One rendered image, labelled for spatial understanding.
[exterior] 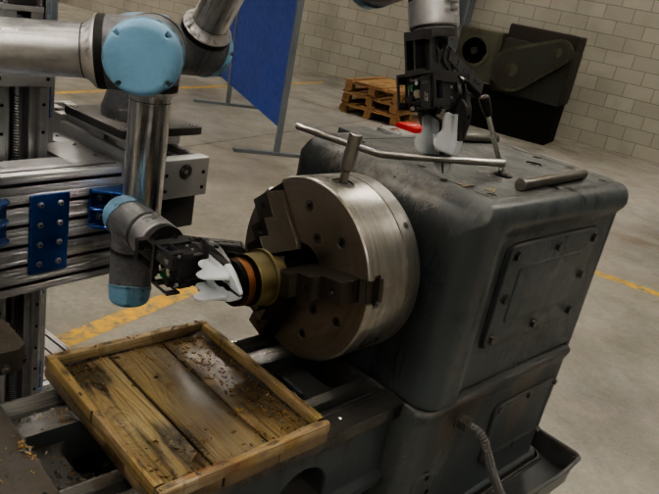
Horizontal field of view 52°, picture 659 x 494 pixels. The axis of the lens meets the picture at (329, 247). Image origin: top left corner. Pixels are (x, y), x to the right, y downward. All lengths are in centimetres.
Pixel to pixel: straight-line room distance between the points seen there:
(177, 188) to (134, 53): 51
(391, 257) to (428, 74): 28
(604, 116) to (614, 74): 62
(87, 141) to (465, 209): 96
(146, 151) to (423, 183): 51
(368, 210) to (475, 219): 17
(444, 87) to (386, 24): 1115
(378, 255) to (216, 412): 35
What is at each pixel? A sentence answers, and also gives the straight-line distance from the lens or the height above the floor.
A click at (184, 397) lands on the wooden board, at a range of 112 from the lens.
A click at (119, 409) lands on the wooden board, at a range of 109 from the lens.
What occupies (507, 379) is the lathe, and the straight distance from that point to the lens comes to 144.
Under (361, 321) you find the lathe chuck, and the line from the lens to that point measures 105.
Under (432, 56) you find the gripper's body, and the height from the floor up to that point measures 146.
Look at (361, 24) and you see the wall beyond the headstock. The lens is 1239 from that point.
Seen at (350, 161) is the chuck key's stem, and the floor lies 128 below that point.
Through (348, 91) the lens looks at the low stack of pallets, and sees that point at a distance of 908.
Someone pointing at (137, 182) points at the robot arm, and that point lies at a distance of 131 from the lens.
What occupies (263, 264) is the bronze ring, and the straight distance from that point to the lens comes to 104.
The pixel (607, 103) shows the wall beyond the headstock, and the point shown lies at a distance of 1108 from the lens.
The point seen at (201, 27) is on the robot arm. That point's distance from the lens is 160.
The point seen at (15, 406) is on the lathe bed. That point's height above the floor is 86.
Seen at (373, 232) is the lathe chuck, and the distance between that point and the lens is 104.
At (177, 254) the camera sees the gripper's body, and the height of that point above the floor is 111.
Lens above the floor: 153
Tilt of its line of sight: 21 degrees down
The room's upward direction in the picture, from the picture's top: 11 degrees clockwise
